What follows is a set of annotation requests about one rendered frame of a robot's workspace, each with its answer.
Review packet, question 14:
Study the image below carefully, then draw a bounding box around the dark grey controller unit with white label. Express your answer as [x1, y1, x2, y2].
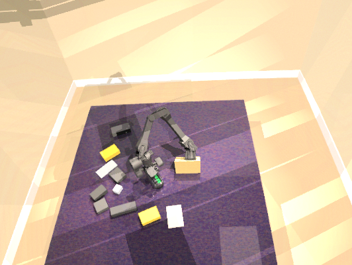
[146, 173, 164, 188]

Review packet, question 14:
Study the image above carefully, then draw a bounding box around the white flat bar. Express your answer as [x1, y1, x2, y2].
[96, 160, 118, 178]

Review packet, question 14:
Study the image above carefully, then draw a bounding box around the white cube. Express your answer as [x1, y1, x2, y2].
[113, 184, 123, 194]

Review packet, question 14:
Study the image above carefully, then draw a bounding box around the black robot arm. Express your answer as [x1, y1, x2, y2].
[129, 107, 198, 178]

